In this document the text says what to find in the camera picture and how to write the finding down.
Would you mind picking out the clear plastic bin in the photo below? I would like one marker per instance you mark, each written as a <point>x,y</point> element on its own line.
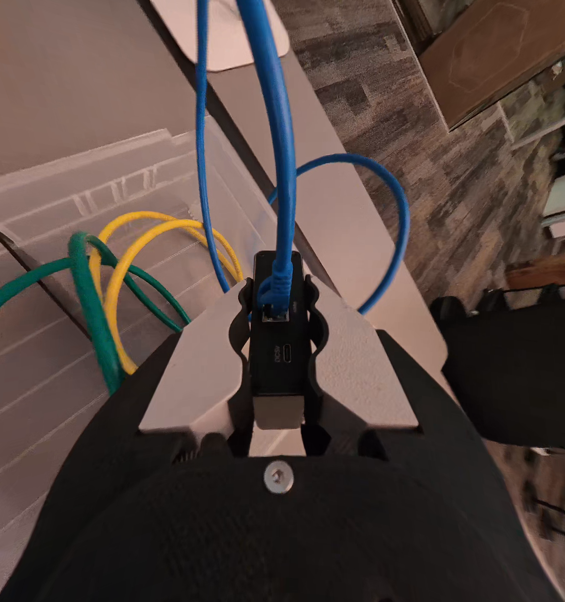
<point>38,423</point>

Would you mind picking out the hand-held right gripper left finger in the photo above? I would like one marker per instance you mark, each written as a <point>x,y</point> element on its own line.
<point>193,390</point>

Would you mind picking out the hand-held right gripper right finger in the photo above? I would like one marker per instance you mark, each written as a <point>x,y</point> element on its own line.
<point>367,385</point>

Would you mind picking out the black ethernet splitter box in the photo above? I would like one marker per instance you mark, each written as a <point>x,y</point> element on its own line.
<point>280,371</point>

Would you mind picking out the brown cardboard box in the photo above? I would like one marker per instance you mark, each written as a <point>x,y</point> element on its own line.
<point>489,61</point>

